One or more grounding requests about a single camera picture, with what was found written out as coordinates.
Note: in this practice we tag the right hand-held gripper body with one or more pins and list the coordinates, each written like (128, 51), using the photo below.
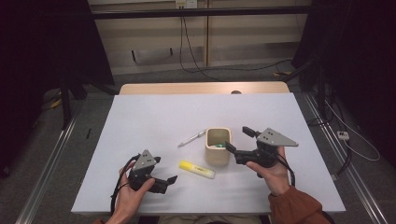
(274, 138)

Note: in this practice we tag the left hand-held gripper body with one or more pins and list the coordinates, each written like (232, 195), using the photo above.
(143, 163)

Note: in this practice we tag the green and white glue stick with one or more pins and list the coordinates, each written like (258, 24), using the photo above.
(218, 145)

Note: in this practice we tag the beige square pen holder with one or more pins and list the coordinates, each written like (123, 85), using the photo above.
(216, 158)

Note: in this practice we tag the yellow highlighter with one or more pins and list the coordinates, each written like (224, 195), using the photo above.
(196, 169)

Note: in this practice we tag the silver pen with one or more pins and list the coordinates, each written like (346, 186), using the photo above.
(191, 139)

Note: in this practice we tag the person's left hand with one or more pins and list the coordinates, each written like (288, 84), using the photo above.
(129, 202)

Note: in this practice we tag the person's right hand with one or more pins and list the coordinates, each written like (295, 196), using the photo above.
(275, 180)

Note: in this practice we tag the white table cover sheet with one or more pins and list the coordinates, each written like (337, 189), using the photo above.
(155, 118)

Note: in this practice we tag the light wooden table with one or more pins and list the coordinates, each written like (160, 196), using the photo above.
(202, 88)

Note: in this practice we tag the black metal stand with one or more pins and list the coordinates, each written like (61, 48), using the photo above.
(321, 93)
(66, 105)

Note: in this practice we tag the white power strip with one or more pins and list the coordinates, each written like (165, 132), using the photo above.
(343, 135)

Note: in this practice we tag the yellow floor tape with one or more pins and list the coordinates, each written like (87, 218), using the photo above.
(56, 104)

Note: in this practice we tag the black curtain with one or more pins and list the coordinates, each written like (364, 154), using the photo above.
(367, 62)
(31, 62)

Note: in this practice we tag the black horizontal metal bar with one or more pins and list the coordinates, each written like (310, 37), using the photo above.
(199, 12)

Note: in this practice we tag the metal floor rail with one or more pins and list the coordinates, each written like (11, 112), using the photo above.
(46, 174)
(367, 193)

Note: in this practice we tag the white wall socket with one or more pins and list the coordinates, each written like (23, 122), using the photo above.
(186, 3)

